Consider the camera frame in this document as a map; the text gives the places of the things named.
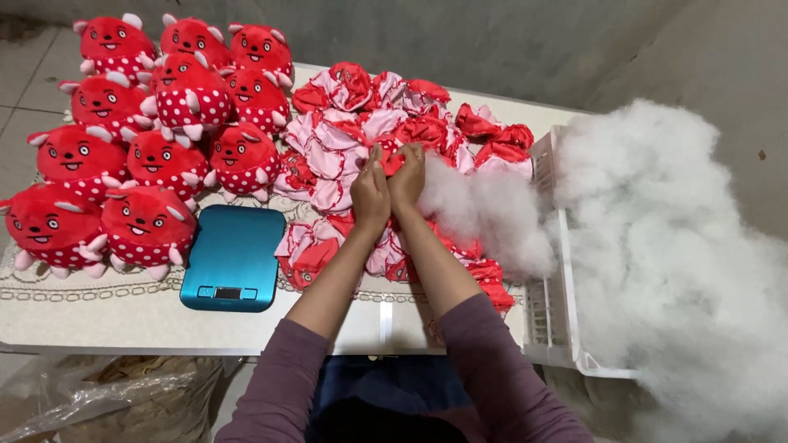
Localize person's left hand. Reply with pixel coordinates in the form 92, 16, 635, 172
350, 144, 392, 238

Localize person's right hand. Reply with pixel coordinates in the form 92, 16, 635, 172
387, 143, 427, 210

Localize red plush toy skin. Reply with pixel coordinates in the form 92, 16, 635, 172
377, 145, 408, 178

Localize pile of unstuffed toy skins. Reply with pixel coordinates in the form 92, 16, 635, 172
273, 61, 536, 316

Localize small clump of white stuffing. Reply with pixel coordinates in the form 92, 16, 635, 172
416, 153, 557, 283

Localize blue digital kitchen scale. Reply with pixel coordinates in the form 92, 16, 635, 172
179, 204, 287, 313

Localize blue trousers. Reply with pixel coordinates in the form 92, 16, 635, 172
307, 355, 475, 425

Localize white plastic crate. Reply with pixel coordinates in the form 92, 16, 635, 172
522, 125, 642, 380

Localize group of stuffed red plushies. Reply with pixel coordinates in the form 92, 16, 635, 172
0, 13, 295, 282

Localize purple long-sleeved shirt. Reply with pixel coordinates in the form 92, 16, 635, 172
213, 292, 596, 443

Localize large heap of white stuffing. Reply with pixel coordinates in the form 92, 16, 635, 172
550, 98, 788, 443

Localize white lace table cloth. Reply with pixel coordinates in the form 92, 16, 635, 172
0, 110, 525, 306

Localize clear plastic bag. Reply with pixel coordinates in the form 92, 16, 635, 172
0, 353, 245, 443

